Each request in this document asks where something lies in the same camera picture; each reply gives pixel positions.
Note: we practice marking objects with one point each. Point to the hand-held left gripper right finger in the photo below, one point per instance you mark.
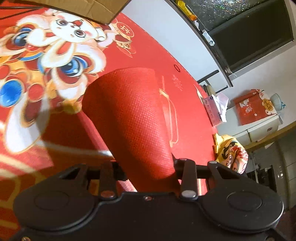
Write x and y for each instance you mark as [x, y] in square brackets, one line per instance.
[185, 168]

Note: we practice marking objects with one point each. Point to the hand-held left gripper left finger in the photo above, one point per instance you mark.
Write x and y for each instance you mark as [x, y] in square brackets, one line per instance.
[116, 172]

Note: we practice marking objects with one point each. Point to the red printed tote bag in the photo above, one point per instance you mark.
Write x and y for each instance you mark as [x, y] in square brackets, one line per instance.
[131, 115]

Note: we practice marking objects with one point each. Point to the yellow tiger plush toy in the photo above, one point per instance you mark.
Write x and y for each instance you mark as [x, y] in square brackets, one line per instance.
[231, 155]

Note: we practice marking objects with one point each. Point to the white tissue pack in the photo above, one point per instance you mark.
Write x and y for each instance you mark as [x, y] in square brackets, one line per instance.
[214, 111]

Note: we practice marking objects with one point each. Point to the white cabinet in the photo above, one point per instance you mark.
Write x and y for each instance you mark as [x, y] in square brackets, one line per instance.
[259, 132]

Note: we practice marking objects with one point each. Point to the red printed hanging cloth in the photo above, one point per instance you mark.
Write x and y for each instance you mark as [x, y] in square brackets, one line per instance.
[252, 109]

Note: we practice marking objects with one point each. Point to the pale blue bowl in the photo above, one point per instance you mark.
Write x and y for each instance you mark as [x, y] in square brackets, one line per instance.
[276, 102]

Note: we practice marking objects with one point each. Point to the black window sill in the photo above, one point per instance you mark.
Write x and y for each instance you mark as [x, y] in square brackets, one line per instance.
[208, 46]

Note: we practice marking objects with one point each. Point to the red printed tablecloth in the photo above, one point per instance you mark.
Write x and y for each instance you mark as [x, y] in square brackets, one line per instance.
[143, 46]

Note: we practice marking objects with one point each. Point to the white snack packet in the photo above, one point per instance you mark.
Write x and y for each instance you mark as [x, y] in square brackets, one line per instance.
[208, 37]

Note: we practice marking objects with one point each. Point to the crumpled white paper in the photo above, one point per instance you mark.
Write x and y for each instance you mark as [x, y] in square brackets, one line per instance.
[196, 23]

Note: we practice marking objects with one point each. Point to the dark window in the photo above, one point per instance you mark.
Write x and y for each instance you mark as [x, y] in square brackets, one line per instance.
[254, 30]

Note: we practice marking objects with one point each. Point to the yellow snack packet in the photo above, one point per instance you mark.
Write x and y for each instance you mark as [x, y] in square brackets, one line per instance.
[186, 9]

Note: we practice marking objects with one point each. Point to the brown cardboard box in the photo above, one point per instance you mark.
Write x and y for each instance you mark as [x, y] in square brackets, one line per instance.
[81, 7]

